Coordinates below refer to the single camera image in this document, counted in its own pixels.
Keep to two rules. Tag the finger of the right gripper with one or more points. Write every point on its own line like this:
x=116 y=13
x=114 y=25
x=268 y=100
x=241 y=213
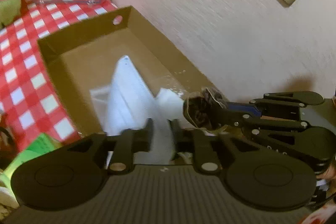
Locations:
x=274 y=103
x=244 y=119

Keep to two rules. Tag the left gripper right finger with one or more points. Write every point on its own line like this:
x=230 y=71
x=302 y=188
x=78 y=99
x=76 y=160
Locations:
x=195 y=142

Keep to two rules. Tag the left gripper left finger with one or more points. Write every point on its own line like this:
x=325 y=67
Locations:
x=125 y=145

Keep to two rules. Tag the patterned dark sock ball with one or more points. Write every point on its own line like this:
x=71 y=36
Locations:
x=197 y=109

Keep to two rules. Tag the white cloth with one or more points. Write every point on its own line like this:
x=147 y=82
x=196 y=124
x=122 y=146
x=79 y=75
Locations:
x=169 y=103

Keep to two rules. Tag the green tissue box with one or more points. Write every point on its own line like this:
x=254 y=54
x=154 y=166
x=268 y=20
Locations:
x=41 y=145

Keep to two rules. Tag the brown cardboard tray box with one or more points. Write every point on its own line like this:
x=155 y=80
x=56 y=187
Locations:
x=83 y=56

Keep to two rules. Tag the red white checkered tablecloth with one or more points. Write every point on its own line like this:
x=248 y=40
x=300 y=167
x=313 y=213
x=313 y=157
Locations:
x=28 y=99

